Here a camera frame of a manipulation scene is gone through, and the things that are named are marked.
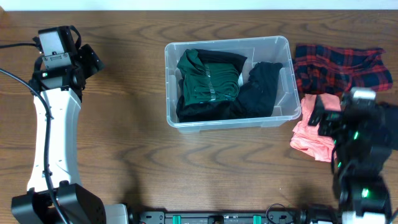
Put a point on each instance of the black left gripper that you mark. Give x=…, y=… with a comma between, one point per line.
x=88, y=60

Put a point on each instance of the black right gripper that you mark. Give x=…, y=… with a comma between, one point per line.
x=333, y=120

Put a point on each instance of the dark navy garment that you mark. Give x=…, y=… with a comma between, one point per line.
x=257, y=97

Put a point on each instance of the large black garment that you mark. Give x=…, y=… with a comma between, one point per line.
x=203, y=111

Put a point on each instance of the dark green garment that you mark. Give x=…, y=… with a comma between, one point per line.
x=210, y=76

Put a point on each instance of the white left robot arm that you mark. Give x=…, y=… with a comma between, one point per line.
x=54, y=191

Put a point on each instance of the pink folded garment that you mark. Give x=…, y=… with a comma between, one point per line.
x=306, y=138

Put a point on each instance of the red plaid flannel shirt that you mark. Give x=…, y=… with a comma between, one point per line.
x=324, y=69

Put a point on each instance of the black folded garment right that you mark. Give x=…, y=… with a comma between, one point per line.
x=390, y=116

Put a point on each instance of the clear plastic storage bin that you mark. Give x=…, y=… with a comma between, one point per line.
x=275, y=49

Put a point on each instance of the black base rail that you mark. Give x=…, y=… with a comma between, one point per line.
x=274, y=214

